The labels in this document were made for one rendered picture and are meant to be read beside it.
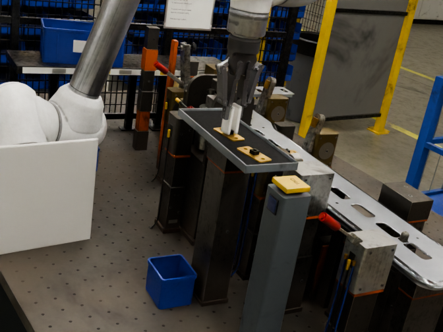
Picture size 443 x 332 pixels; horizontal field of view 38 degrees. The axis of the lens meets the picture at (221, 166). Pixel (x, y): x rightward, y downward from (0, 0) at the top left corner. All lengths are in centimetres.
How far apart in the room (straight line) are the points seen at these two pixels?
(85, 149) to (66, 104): 26
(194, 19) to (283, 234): 161
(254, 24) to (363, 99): 416
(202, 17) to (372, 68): 290
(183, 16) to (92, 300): 147
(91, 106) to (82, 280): 56
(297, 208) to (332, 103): 399
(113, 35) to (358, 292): 105
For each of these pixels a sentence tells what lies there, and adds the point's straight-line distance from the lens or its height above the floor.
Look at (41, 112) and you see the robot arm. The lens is 196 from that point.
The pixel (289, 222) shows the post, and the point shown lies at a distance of 134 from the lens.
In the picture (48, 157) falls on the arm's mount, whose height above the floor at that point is 98.
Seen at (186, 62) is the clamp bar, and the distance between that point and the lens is 219.
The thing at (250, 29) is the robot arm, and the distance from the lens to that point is 143.
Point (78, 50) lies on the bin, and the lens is 246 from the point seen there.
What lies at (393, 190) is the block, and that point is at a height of 103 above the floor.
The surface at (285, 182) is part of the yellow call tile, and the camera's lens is 133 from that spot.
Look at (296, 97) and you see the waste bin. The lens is 555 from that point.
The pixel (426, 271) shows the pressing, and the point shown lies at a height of 100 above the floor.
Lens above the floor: 168
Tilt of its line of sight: 22 degrees down
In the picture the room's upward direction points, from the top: 9 degrees clockwise
